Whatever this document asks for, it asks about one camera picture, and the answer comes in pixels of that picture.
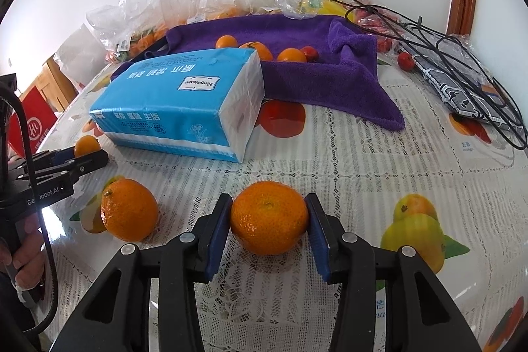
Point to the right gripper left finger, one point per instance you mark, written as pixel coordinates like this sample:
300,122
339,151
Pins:
211,232

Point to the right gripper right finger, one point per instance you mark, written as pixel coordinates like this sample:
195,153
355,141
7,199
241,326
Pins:
324,232

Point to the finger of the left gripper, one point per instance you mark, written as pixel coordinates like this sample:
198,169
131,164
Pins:
82,166
54,158

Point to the textured orange mandarin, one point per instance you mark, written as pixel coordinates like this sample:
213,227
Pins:
268,218

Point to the large orange mandarin with stem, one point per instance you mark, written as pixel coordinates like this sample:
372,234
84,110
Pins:
129,211

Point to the small smooth orange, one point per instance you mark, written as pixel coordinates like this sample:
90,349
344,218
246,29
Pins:
226,41

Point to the small red tomato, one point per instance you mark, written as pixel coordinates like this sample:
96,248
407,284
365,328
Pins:
310,53

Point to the left hand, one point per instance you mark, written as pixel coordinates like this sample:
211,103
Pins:
29,260

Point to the red paper bag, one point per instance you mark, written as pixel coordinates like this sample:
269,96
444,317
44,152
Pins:
40,120

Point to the blue tissue pack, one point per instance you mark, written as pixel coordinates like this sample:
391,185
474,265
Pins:
201,104

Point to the clear bag of mandarins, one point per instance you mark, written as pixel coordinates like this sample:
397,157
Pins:
128,28

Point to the purple towel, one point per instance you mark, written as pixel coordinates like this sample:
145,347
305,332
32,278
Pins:
343,78

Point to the red tomato on table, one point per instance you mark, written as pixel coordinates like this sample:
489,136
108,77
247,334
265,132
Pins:
405,61

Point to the patterned grey pouch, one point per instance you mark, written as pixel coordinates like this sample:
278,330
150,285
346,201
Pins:
463,101

